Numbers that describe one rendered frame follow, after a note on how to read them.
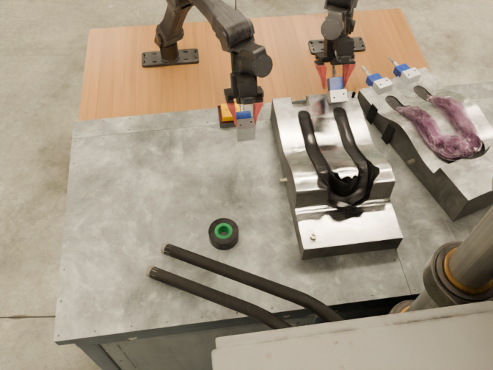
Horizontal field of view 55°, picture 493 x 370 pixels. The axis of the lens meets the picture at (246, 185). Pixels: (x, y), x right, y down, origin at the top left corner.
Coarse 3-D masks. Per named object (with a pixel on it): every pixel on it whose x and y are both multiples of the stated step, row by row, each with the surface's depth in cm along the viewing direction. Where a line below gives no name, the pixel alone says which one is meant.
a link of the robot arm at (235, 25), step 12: (168, 0) 132; (192, 0) 124; (204, 0) 120; (216, 0) 119; (204, 12) 122; (216, 12) 117; (228, 12) 118; (240, 12) 118; (216, 24) 118; (228, 24) 116; (240, 24) 116; (216, 36) 121; (228, 36) 115; (240, 36) 117
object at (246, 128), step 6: (240, 108) 136; (240, 114) 133; (246, 114) 133; (240, 120) 130; (246, 120) 130; (252, 120) 130; (240, 126) 129; (246, 126) 129; (252, 126) 129; (240, 132) 130; (246, 132) 130; (252, 132) 131; (240, 138) 132; (246, 138) 132; (252, 138) 133
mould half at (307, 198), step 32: (320, 96) 145; (288, 128) 138; (320, 128) 139; (352, 128) 139; (288, 160) 130; (352, 160) 128; (384, 160) 127; (288, 192) 133; (320, 192) 122; (384, 192) 126; (320, 224) 123; (352, 224) 124; (384, 224) 124; (320, 256) 124
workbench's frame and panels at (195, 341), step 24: (288, 312) 118; (312, 312) 126; (336, 312) 129; (360, 312) 134; (384, 312) 138; (96, 336) 113; (120, 336) 116; (144, 336) 124; (168, 336) 129; (192, 336) 132; (216, 336) 135; (96, 360) 136; (120, 360) 141; (144, 360) 145; (168, 360) 149; (192, 360) 153
